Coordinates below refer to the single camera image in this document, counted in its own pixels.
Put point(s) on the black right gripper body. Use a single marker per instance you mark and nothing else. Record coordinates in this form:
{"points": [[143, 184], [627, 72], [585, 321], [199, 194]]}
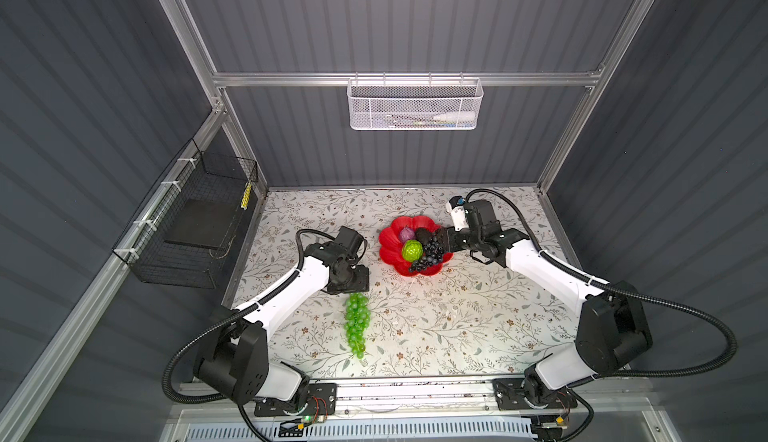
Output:
{"points": [[462, 239]]}

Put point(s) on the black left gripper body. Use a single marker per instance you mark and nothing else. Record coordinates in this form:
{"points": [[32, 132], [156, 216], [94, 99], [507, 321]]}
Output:
{"points": [[355, 280]]}

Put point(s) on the dark purple grape bunch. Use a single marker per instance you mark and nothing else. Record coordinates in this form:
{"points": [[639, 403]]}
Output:
{"points": [[432, 256]]}

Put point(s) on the green grape bunch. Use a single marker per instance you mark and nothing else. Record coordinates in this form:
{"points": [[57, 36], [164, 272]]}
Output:
{"points": [[357, 321]]}

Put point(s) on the black avocado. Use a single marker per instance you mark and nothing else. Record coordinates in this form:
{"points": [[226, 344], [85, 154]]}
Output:
{"points": [[423, 236]]}

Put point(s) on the purple fig fruit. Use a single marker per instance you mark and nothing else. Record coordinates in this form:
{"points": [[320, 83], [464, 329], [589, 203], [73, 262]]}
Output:
{"points": [[406, 234]]}

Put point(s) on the green custard apple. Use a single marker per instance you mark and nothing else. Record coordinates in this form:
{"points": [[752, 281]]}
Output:
{"points": [[412, 251]]}

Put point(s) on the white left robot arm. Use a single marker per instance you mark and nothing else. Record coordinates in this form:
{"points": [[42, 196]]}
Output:
{"points": [[234, 360]]}

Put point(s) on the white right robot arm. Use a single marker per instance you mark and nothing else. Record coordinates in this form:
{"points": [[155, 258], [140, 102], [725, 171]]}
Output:
{"points": [[612, 327]]}

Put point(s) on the red flower-shaped fruit bowl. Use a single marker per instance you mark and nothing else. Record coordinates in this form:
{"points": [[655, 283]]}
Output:
{"points": [[391, 251]]}

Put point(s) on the yellow tag on basket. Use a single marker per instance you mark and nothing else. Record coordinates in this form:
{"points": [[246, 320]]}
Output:
{"points": [[246, 196]]}

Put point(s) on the white marker in basket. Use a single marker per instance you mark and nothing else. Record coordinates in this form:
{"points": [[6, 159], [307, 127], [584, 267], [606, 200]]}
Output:
{"points": [[458, 117]]}

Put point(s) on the black pad in basket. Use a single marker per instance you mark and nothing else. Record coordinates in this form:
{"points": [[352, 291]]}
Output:
{"points": [[201, 224]]}

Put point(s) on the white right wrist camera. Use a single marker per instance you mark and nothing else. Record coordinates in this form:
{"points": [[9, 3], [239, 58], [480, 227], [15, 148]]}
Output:
{"points": [[455, 206]]}

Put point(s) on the white wire mesh basket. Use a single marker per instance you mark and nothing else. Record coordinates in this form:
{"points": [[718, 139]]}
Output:
{"points": [[408, 104]]}

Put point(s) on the black wire basket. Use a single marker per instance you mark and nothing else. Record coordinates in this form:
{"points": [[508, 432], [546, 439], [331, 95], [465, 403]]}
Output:
{"points": [[202, 175]]}

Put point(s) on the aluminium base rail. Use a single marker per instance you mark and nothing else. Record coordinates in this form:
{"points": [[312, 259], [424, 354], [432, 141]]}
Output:
{"points": [[469, 408]]}

